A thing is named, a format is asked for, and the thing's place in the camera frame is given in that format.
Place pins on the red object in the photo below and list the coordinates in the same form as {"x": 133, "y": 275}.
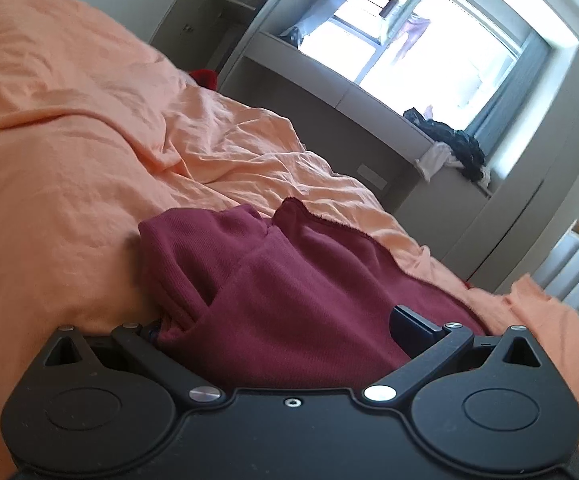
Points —
{"x": 204, "y": 78}

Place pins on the maroon long-sleeved shirt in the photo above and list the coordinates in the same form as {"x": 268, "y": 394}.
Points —
{"x": 299, "y": 305}

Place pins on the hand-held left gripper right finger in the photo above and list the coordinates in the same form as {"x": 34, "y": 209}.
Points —
{"x": 409, "y": 324}

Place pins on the closed grey wardrobe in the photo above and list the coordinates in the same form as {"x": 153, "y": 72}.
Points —
{"x": 544, "y": 160}

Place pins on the blue-grey curtain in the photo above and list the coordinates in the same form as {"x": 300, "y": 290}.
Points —
{"x": 319, "y": 5}
{"x": 509, "y": 100}

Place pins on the white cloth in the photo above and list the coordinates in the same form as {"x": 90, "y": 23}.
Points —
{"x": 437, "y": 160}

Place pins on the white wall socket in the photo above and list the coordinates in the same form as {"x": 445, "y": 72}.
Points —
{"x": 372, "y": 176}

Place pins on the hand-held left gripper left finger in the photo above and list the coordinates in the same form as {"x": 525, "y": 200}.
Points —
{"x": 134, "y": 341}

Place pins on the pile of dark clothes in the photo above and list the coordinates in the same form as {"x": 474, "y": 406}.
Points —
{"x": 457, "y": 145}

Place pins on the grey window bench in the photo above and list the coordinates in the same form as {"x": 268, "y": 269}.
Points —
{"x": 319, "y": 125}

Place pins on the window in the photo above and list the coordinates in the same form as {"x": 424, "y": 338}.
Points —
{"x": 419, "y": 45}

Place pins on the orange duvet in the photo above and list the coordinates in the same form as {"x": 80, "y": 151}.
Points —
{"x": 69, "y": 160}

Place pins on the hanging pink laundry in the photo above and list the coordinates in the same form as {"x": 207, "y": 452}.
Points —
{"x": 412, "y": 35}

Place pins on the open grey wardrobe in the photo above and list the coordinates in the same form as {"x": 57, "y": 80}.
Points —
{"x": 219, "y": 5}

